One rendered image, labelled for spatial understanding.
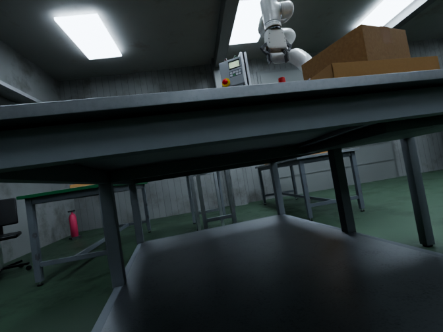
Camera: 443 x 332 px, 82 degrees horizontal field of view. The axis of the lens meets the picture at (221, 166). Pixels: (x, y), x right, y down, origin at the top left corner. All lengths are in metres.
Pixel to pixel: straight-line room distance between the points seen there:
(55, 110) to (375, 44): 0.98
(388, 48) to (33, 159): 1.09
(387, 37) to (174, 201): 5.31
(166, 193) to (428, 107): 5.55
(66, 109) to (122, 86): 6.09
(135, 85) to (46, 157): 6.01
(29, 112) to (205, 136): 0.25
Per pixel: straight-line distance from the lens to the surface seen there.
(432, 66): 0.73
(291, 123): 0.50
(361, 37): 1.07
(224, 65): 1.89
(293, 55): 1.79
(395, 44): 1.19
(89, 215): 6.39
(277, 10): 1.48
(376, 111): 0.61
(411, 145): 2.18
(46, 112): 0.44
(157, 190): 5.97
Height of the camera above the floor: 0.69
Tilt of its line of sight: 2 degrees up
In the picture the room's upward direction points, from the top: 9 degrees counter-clockwise
